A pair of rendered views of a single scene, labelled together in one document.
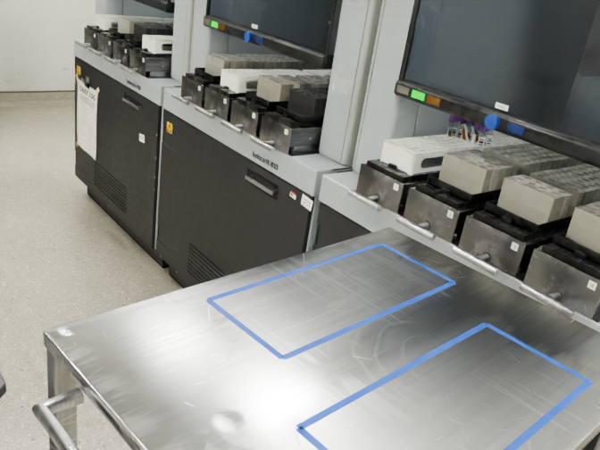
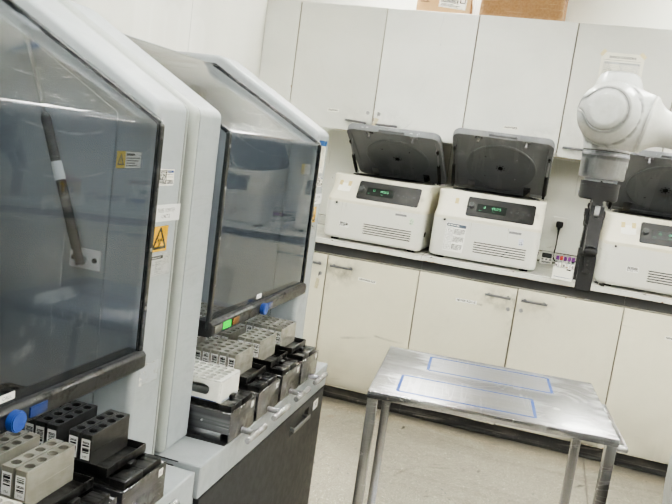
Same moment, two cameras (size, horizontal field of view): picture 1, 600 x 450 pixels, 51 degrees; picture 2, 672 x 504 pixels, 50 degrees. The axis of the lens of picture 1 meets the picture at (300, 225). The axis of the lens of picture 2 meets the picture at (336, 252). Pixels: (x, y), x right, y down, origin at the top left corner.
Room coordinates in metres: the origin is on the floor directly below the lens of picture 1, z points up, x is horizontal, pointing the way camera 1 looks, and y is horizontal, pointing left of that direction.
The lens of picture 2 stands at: (2.01, 1.21, 1.40)
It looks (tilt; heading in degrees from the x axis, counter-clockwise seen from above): 8 degrees down; 237
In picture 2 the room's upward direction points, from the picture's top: 8 degrees clockwise
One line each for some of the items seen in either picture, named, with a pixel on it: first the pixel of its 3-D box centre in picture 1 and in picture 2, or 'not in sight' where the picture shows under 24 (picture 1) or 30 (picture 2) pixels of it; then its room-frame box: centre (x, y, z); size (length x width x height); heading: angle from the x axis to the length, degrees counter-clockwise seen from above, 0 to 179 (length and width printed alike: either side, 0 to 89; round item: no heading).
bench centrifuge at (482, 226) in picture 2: not in sight; (495, 197); (-0.82, -1.67, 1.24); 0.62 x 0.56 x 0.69; 42
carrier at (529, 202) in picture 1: (527, 201); (264, 346); (1.15, -0.43, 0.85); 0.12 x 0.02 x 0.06; 41
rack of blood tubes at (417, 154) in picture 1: (438, 154); (172, 374); (1.44, -0.30, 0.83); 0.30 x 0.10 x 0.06; 131
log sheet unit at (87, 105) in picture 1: (84, 117); not in sight; (2.63, 1.00, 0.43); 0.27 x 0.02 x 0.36; 41
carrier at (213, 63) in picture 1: (217, 66); not in sight; (2.02, 0.34, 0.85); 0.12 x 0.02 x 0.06; 42
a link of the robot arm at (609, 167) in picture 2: not in sight; (603, 167); (0.81, 0.27, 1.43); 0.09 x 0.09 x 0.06
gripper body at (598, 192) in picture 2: not in sight; (596, 203); (0.81, 0.27, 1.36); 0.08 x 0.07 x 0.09; 41
